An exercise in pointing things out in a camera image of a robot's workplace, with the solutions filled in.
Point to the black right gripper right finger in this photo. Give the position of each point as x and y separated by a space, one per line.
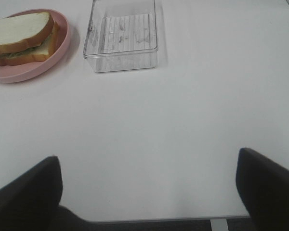
263 186

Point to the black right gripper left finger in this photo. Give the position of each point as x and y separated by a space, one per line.
31 202

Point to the white bread slice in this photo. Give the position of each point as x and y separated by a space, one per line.
36 54

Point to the green lettuce leaf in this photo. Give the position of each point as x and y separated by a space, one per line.
45 48

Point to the pink round plate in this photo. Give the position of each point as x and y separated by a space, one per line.
18 73

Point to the clear plastic tray right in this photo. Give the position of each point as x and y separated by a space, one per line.
121 36

